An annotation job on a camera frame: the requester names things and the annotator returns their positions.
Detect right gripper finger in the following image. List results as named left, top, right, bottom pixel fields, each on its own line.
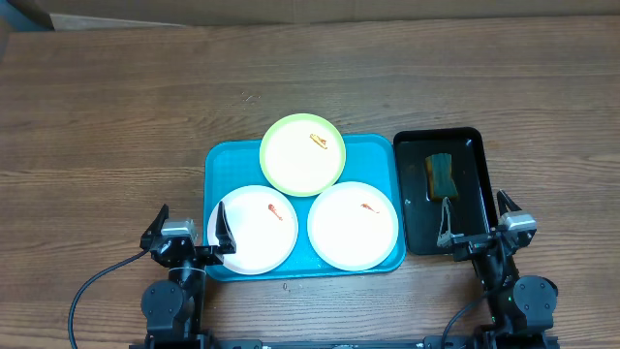
left=496, top=190, right=521, bottom=216
left=437, top=197, right=456, bottom=248

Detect cardboard sheet at back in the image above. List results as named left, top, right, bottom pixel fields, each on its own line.
left=10, top=0, right=619, bottom=26

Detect teal plastic serving tray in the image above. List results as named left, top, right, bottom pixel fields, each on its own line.
left=203, top=134, right=407, bottom=282

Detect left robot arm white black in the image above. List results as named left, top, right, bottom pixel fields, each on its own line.
left=139, top=203, right=236, bottom=349

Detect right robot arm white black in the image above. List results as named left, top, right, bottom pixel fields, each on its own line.
left=437, top=190, right=559, bottom=349

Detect green yellow scrubbing sponge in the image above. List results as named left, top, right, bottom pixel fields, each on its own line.
left=424, top=153, right=458, bottom=202

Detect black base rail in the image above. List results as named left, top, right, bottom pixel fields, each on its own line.
left=129, top=333, right=561, bottom=349

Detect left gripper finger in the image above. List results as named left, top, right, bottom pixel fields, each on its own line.
left=141, top=204, right=170, bottom=238
left=215, top=201, right=236, bottom=254

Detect white plate with ketchup left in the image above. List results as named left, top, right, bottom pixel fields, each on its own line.
left=203, top=185, right=299, bottom=281

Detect black rectangular wash tray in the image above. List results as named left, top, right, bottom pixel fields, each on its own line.
left=393, top=127, right=498, bottom=255

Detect light green round plate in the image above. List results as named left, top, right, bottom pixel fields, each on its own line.
left=260, top=113, right=347, bottom=197

